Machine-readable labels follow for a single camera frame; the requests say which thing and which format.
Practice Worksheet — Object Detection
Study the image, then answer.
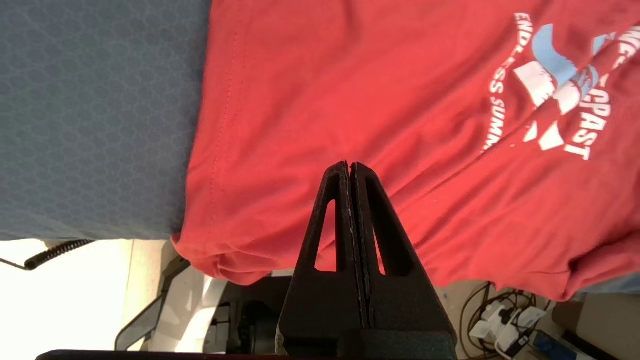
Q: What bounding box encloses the white grey robot base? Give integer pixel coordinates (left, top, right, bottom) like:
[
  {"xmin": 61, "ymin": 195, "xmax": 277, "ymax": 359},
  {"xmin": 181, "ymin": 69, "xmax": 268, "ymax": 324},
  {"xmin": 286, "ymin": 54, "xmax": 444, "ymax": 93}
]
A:
[{"xmin": 114, "ymin": 256, "xmax": 296, "ymax": 354}]

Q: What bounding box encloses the black braided cable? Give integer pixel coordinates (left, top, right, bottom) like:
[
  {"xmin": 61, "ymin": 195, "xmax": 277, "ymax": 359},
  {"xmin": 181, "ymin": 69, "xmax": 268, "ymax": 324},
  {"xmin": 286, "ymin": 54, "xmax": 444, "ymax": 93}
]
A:
[{"xmin": 0, "ymin": 239, "xmax": 96, "ymax": 271}]

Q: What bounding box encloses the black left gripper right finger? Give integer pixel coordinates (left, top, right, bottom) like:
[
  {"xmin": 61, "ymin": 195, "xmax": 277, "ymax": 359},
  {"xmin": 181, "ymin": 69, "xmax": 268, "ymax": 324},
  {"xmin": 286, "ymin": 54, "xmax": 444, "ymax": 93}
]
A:
[{"xmin": 351, "ymin": 161, "xmax": 458, "ymax": 332}]

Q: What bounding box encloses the red printed t-shirt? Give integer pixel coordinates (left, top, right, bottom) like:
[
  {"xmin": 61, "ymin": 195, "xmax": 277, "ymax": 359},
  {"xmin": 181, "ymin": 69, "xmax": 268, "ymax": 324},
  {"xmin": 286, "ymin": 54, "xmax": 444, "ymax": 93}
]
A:
[{"xmin": 171, "ymin": 0, "xmax": 640, "ymax": 302}]

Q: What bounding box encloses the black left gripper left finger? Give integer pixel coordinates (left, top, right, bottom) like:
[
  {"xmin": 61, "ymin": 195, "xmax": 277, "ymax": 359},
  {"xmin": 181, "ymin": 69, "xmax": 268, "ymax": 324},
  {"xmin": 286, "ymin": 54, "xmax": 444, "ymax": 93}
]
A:
[{"xmin": 276, "ymin": 160, "xmax": 369, "ymax": 357}]

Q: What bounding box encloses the white power strip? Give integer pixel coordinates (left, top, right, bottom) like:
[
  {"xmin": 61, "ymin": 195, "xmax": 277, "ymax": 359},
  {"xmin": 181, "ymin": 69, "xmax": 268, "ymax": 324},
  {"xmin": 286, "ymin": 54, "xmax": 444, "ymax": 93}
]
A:
[{"xmin": 469, "ymin": 300, "xmax": 548, "ymax": 359}]

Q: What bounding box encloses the blue-grey bed sheet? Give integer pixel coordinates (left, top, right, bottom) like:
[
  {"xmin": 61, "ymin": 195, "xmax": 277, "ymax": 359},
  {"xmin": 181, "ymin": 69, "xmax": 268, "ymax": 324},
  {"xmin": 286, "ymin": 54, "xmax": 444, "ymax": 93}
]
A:
[{"xmin": 0, "ymin": 0, "xmax": 640, "ymax": 296}]

